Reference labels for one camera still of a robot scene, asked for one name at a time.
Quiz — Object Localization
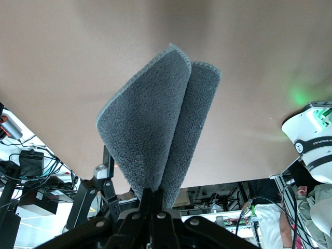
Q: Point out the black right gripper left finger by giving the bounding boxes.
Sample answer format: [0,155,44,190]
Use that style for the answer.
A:
[33,188,154,249]

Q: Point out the grey microfibre towel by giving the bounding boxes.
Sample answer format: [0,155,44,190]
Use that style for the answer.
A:
[96,43,222,210]

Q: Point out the grey and orange device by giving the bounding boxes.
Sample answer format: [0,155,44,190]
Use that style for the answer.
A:
[0,114,24,141]

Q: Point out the person in pale jacket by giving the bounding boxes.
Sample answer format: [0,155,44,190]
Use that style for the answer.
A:
[279,181,332,249]

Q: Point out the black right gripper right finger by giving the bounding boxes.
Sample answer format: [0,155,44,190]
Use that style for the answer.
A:
[153,188,260,249]

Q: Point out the black power adapter box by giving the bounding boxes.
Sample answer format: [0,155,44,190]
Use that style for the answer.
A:
[19,149,45,177]

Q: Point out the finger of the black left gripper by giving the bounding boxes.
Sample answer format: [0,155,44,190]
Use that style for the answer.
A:
[61,144,122,234]

